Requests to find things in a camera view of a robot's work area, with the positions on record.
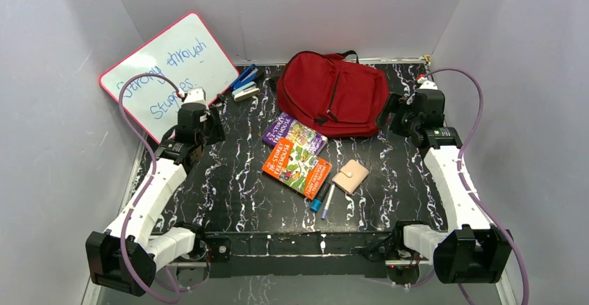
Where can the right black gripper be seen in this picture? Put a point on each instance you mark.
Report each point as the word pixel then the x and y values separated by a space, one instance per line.
pixel 392 105

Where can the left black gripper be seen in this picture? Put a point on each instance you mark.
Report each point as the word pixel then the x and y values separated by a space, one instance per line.
pixel 214 125

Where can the red student backpack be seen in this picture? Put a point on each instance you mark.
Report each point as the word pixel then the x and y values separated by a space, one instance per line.
pixel 332 96

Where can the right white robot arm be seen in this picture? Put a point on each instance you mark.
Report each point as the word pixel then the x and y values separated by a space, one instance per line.
pixel 473 249

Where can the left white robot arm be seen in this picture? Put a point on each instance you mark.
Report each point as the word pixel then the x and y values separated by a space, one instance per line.
pixel 125 256

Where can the beige small wallet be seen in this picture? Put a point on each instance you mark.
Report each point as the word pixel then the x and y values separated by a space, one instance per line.
pixel 350 176

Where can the blue stapler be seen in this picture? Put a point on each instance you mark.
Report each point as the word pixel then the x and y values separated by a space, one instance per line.
pixel 244 80

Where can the purple Treehouse book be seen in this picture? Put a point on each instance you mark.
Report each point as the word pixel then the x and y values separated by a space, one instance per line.
pixel 289 128

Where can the orange Treehouse book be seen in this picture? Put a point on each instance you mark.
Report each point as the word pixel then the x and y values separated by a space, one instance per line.
pixel 297 168

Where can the black marker blue cap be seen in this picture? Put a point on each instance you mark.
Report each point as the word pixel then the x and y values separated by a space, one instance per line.
pixel 317 202

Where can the white pen blue cap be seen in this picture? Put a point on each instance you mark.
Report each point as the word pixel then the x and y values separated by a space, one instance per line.
pixel 327 201

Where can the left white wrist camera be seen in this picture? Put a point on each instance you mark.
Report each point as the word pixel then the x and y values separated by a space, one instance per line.
pixel 196 95

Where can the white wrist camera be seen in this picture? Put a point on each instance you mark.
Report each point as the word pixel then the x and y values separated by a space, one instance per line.
pixel 196 95
pixel 424 83

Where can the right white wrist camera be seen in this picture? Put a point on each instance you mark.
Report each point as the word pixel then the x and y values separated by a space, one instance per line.
pixel 424 83

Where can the white board pink frame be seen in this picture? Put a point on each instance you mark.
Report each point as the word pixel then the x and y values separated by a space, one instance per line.
pixel 185 55

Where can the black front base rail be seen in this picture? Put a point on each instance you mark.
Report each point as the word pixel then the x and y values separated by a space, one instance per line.
pixel 234 254

